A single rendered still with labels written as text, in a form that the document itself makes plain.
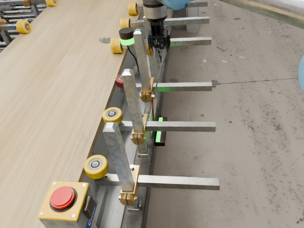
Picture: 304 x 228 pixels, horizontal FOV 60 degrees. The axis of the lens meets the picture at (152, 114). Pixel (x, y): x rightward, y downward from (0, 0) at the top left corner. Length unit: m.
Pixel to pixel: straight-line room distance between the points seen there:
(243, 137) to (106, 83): 1.29
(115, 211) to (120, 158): 0.41
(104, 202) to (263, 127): 1.53
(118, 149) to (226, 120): 1.67
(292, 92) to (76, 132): 2.10
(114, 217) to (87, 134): 0.35
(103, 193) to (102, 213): 0.09
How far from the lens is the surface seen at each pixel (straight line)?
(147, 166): 1.14
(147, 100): 1.23
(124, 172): 0.83
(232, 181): 1.95
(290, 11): 0.72
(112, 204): 1.17
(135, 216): 1.03
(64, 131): 1.09
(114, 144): 0.73
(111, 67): 1.38
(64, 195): 0.49
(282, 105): 2.56
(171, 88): 1.26
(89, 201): 0.49
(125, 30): 1.10
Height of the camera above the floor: 1.62
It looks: 42 degrees down
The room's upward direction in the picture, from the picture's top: 8 degrees counter-clockwise
